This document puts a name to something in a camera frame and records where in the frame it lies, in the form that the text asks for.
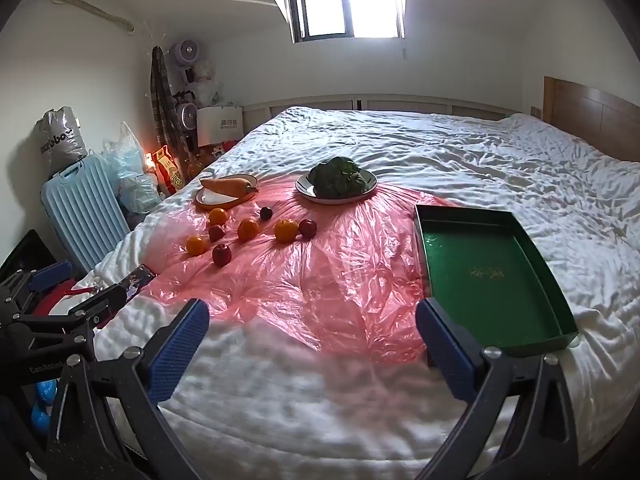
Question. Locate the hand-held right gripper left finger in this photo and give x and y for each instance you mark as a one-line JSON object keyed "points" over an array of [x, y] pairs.
{"points": [[180, 350]]}

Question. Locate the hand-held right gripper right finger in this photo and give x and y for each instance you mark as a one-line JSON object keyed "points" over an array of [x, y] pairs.
{"points": [[445, 350]]}

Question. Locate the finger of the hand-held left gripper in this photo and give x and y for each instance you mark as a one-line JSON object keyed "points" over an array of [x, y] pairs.
{"points": [[50, 272], [97, 307]]}

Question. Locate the green rectangular tray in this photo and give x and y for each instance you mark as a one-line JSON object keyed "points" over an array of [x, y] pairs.
{"points": [[480, 270]]}

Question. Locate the red apple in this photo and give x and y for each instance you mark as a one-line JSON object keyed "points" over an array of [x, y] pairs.
{"points": [[216, 232], [221, 254], [307, 228]]}

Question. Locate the orange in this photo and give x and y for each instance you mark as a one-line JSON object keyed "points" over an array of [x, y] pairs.
{"points": [[248, 230], [285, 230], [218, 216], [195, 245]]}

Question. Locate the dark plum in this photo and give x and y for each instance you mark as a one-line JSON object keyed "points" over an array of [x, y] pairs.
{"points": [[266, 213]]}

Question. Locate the red cloth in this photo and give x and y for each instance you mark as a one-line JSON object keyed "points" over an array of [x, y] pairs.
{"points": [[52, 301]]}

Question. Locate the black case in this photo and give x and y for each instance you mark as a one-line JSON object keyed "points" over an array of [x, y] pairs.
{"points": [[25, 252]]}

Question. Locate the dark printed packet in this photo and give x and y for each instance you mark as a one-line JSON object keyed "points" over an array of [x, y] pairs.
{"points": [[139, 279]]}

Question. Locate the blue plastic object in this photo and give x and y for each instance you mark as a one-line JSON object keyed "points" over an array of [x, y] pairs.
{"points": [[41, 417]]}

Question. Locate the light blue suitcase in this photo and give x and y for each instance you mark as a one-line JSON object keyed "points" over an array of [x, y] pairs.
{"points": [[85, 210]]}

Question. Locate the clear plastic bags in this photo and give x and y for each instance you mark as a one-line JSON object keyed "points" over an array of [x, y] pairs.
{"points": [[131, 175]]}

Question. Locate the grey printed bag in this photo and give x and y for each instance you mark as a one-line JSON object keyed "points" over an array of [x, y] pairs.
{"points": [[60, 140]]}

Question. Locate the red plastic sheet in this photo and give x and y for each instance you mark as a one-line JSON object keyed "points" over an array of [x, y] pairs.
{"points": [[320, 280]]}

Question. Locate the orange rimmed plate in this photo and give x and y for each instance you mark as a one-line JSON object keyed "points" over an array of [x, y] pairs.
{"points": [[217, 201]]}

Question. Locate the red orange snack bag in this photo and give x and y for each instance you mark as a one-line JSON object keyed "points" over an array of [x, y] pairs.
{"points": [[167, 170]]}

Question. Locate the carrot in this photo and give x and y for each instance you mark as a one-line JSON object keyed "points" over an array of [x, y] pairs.
{"points": [[230, 185]]}

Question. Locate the white bed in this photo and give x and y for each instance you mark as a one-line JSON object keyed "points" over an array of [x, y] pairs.
{"points": [[450, 150]]}

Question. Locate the white round plate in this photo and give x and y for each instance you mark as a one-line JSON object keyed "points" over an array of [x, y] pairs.
{"points": [[305, 191]]}

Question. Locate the plaid scarf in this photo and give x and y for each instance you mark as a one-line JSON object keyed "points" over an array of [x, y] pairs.
{"points": [[161, 100]]}

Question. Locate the dark green leafy vegetable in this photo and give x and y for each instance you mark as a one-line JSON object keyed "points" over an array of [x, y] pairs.
{"points": [[336, 176]]}

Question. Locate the small white fan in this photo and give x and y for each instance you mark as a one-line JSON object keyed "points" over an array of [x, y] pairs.
{"points": [[187, 117], [185, 53]]}

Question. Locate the white paper bag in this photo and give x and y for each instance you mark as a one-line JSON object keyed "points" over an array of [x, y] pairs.
{"points": [[220, 125]]}

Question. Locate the white plastic bag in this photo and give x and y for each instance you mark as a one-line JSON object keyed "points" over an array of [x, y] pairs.
{"points": [[207, 82]]}

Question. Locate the white panelled ledge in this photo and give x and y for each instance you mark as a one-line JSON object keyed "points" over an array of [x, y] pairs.
{"points": [[400, 102]]}

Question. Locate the wooden headboard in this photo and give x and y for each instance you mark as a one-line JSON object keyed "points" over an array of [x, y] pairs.
{"points": [[590, 110]]}

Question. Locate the beige wall strip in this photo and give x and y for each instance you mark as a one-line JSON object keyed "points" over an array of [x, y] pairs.
{"points": [[95, 10]]}

